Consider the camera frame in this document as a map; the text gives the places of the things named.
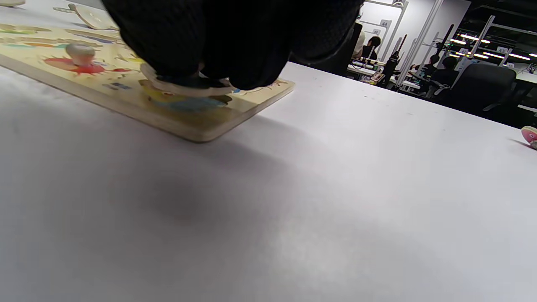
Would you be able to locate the person's right hand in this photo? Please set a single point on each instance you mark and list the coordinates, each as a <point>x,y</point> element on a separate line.
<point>235,33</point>

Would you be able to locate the yellow blue fish puzzle piece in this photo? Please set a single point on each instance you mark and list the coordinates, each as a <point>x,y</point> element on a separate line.
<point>184,89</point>

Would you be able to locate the wooden animal puzzle frame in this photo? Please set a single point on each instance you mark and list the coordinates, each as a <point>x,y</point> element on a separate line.
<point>138,111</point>

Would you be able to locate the red crab puzzle piece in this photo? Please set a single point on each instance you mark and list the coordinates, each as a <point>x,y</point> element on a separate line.
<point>77,67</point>

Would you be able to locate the pink wooden puzzle piece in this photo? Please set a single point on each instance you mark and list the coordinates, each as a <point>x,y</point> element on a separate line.
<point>530,136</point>

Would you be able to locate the black swivel office chair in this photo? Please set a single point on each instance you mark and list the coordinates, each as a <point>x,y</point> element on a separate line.
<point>482,88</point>

